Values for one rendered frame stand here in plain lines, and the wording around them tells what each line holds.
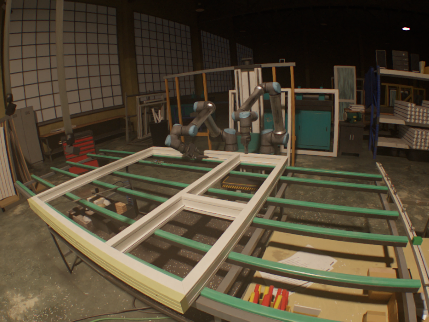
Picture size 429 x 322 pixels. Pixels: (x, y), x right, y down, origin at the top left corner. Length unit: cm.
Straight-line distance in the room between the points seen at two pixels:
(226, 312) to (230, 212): 57
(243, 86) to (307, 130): 285
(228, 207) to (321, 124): 445
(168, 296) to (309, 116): 503
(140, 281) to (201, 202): 61
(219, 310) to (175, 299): 15
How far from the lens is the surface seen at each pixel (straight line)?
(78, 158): 499
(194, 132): 190
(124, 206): 181
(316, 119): 538
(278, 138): 260
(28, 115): 826
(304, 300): 108
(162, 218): 119
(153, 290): 78
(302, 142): 551
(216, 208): 118
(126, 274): 84
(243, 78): 292
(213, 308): 78
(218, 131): 281
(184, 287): 74
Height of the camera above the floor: 149
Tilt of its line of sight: 18 degrees down
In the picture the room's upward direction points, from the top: 5 degrees counter-clockwise
